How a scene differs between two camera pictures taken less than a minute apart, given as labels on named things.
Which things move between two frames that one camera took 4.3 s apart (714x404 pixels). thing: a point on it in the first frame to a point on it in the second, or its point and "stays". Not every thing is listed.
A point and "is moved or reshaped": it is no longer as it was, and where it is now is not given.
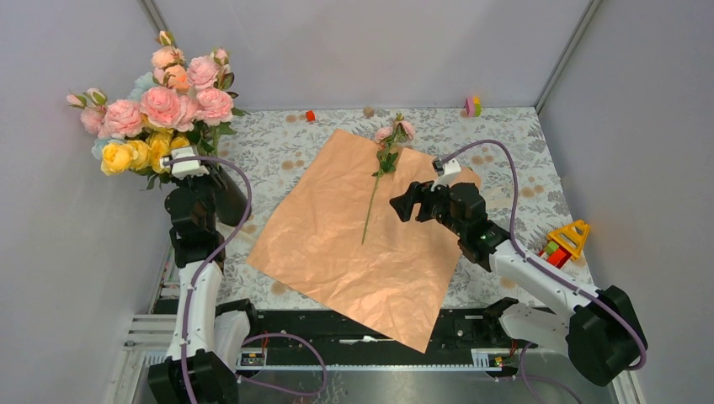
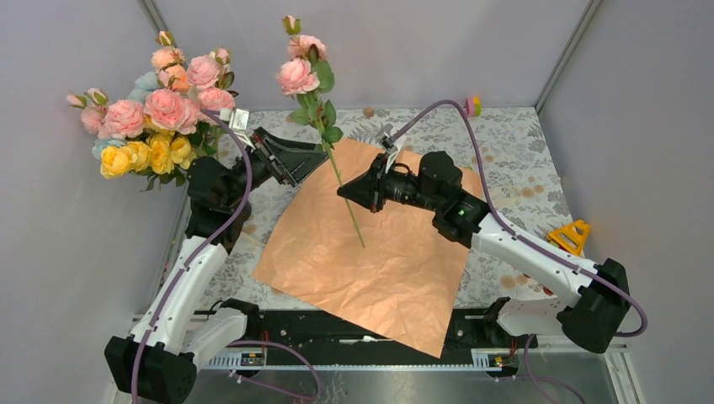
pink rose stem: (388, 138) is moved or reshaped
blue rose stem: (144, 79) stays
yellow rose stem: (132, 155) stays
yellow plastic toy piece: (571, 239) stays
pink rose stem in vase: (119, 119) stays
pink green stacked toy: (472, 106) stays
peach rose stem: (170, 68) stays
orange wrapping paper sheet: (337, 236) is moved or reshaped
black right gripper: (418, 193) to (370, 189)
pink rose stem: (165, 108) stays
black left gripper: (213, 178) to (295, 160)
